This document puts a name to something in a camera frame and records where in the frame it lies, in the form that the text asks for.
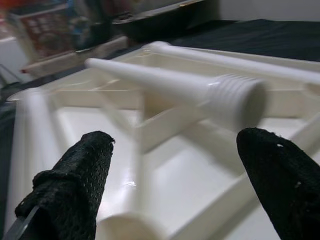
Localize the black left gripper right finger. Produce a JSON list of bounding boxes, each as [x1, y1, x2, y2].
[[236, 127, 320, 240]]

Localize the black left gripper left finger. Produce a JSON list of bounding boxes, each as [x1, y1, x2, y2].
[[14, 129, 116, 240]]

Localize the white plastic table top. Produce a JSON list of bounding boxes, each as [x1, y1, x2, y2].
[[7, 41, 320, 240]]

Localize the black tablecloth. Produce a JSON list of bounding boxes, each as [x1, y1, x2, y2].
[[0, 19, 320, 226]]

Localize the orange-lidded storage box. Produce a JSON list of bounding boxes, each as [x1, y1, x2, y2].
[[9, 0, 83, 61]]

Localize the black wok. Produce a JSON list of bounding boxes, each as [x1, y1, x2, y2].
[[111, 0, 221, 45]]

